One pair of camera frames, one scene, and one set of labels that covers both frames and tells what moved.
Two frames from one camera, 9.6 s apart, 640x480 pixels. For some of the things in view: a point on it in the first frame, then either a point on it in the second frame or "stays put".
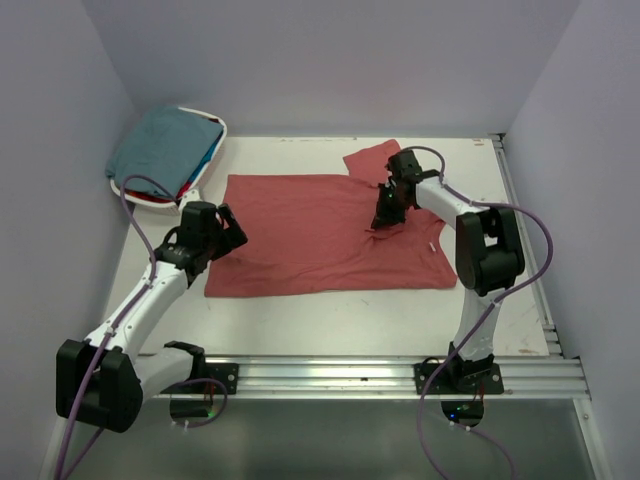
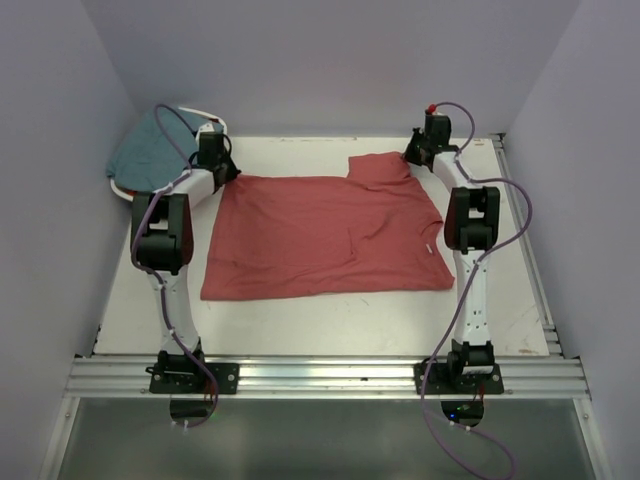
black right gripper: x=383 y=217 -> x=408 y=154
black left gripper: x=231 y=236 -> x=232 y=172
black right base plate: x=468 y=378 stays put
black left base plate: x=225 y=373 stays put
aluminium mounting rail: x=394 y=376 stays put
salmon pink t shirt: x=308 y=234 stays put
